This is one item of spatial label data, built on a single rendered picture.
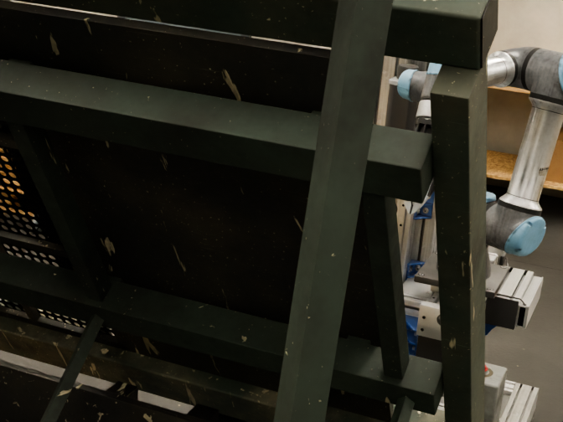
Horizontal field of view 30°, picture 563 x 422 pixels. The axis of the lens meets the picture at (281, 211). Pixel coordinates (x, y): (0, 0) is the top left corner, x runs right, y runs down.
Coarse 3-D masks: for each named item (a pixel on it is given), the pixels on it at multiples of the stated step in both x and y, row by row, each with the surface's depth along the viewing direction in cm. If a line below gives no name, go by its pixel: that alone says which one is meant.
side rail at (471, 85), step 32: (448, 96) 154; (480, 96) 160; (448, 128) 159; (480, 128) 165; (448, 160) 164; (480, 160) 171; (448, 192) 169; (480, 192) 176; (448, 224) 175; (480, 224) 183; (448, 256) 182; (480, 256) 190; (448, 288) 189; (480, 288) 197; (448, 320) 196; (480, 320) 204; (448, 352) 204; (480, 352) 213; (448, 384) 213; (480, 384) 222; (448, 416) 223; (480, 416) 232
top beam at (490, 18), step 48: (48, 0) 181; (96, 0) 176; (144, 0) 172; (192, 0) 167; (240, 0) 163; (288, 0) 160; (336, 0) 156; (432, 0) 153; (480, 0) 151; (432, 48) 156; (480, 48) 153
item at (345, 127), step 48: (384, 0) 110; (336, 48) 113; (384, 48) 111; (336, 96) 112; (336, 144) 112; (336, 192) 113; (336, 240) 114; (336, 288) 115; (288, 336) 118; (336, 336) 116; (288, 384) 117
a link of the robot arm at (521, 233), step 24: (528, 72) 273; (552, 72) 268; (552, 96) 268; (528, 120) 276; (552, 120) 270; (528, 144) 273; (552, 144) 272; (528, 168) 273; (528, 192) 273; (504, 216) 274; (528, 216) 273; (504, 240) 275; (528, 240) 274
